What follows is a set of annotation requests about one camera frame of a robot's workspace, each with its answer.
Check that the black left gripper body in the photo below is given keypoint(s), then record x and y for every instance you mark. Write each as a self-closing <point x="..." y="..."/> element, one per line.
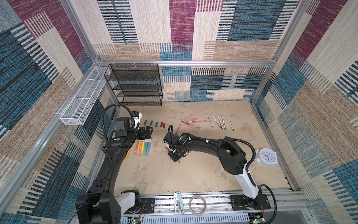
<point x="138" y="134"/>

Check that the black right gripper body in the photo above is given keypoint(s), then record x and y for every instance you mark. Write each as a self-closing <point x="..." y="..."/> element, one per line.
<point x="173" y="151"/>

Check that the brown cap marker bottom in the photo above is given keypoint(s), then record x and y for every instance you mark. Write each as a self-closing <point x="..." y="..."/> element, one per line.
<point x="216" y="121"/>

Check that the brown cap white marker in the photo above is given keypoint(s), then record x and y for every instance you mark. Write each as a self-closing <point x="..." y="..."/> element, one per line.
<point x="210" y="122"/>

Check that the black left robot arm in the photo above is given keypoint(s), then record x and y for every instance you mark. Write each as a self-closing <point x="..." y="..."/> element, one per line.
<point x="99" y="205"/>

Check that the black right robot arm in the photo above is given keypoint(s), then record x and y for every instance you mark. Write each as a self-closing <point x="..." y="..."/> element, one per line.
<point x="235" y="156"/>

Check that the highlighter set clear case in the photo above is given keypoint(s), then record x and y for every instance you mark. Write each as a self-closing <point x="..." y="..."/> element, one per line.
<point x="143" y="148"/>

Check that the white alarm clock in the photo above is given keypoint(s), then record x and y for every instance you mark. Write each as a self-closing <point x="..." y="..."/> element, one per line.
<point x="266" y="157"/>

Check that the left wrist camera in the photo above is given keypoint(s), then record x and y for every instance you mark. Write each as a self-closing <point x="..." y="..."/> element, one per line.
<point x="137" y="116"/>

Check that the black wire mesh shelf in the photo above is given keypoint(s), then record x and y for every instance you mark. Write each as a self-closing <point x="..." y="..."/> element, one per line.
<point x="135" y="84"/>

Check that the aluminium rail bracket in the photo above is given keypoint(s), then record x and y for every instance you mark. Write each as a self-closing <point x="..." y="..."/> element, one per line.
<point x="178" y="203"/>

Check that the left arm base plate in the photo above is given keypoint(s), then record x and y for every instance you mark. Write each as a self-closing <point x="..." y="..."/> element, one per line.
<point x="147" y="206"/>

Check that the white wire mesh basket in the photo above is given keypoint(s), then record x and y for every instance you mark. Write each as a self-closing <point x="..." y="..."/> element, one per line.
<point x="80" y="106"/>

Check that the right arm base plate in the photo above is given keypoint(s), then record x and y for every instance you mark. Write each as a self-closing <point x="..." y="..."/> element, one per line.
<point x="243" y="203"/>

